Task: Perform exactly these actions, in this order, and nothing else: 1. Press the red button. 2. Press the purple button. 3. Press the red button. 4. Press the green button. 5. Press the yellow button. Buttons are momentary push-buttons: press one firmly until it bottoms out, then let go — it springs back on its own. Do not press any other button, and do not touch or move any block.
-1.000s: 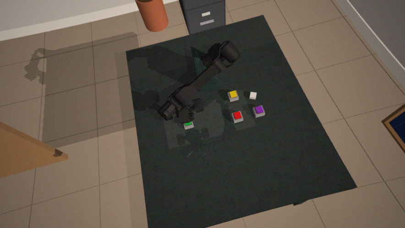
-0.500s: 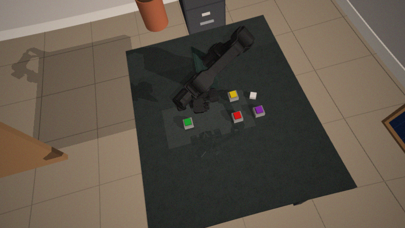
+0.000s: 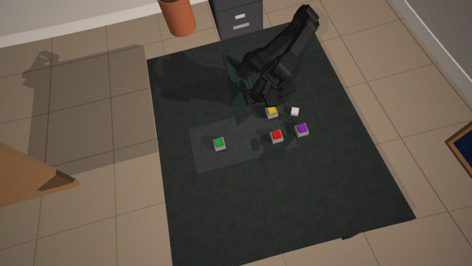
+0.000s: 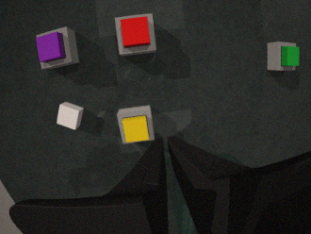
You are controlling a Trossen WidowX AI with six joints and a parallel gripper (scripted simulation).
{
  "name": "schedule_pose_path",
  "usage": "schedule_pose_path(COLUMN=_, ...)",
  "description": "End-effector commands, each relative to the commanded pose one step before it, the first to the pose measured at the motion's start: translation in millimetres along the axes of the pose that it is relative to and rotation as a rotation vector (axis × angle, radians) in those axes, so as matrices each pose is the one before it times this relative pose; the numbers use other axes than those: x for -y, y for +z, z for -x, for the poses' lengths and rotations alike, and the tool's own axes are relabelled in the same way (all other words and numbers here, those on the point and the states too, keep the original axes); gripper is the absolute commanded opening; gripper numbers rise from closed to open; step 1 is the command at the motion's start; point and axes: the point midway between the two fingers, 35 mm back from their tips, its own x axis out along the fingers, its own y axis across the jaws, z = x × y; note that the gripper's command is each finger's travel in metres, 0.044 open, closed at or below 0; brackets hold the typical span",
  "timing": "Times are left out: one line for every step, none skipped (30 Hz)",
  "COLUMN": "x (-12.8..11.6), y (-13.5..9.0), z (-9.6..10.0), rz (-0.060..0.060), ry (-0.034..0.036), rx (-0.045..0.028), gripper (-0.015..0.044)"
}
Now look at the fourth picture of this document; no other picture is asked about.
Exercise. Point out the small white block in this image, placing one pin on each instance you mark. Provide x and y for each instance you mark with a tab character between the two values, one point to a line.
69	115

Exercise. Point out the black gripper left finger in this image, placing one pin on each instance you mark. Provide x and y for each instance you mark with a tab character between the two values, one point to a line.
137	205

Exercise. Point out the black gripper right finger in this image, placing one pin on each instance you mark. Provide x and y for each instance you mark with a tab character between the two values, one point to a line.
226	198

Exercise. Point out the yellow button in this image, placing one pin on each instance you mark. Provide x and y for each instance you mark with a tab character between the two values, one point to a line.
136	124

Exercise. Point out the red button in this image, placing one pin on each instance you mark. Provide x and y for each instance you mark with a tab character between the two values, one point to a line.
136	34

